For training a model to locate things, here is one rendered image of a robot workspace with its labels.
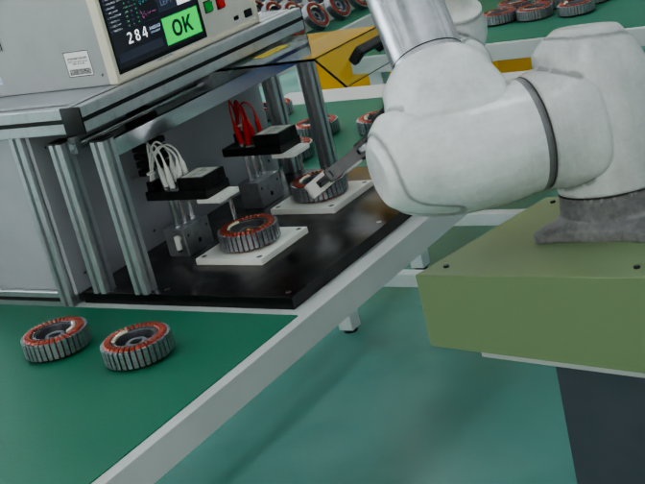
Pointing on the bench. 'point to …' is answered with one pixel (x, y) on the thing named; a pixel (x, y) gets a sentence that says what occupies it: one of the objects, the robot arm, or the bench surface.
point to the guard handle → (366, 49)
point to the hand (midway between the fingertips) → (329, 177)
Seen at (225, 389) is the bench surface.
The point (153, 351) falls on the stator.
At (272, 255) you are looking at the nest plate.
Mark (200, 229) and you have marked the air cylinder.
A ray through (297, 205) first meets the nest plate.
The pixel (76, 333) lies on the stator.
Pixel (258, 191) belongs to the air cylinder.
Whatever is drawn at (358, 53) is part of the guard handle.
